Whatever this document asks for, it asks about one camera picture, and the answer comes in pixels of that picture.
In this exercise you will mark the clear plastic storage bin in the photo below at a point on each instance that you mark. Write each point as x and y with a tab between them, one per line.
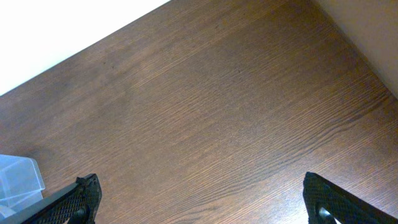
21	184

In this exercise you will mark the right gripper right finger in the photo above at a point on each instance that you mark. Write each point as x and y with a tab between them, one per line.
328	203

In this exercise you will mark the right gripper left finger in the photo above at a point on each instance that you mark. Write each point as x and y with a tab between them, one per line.
76	203

